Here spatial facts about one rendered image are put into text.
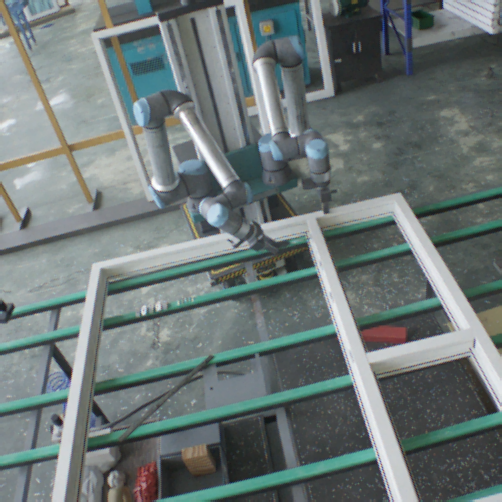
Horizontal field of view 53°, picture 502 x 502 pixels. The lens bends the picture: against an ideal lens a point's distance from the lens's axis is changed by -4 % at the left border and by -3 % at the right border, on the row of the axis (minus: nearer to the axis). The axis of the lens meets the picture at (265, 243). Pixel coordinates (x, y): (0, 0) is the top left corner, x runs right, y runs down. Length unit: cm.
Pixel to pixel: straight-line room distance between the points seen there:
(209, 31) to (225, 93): 36
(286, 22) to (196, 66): 293
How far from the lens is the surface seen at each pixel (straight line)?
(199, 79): 292
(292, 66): 267
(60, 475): 186
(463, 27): 624
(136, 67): 575
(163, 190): 279
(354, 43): 571
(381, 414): 167
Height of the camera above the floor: 237
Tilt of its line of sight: 39 degrees down
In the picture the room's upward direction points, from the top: 13 degrees counter-clockwise
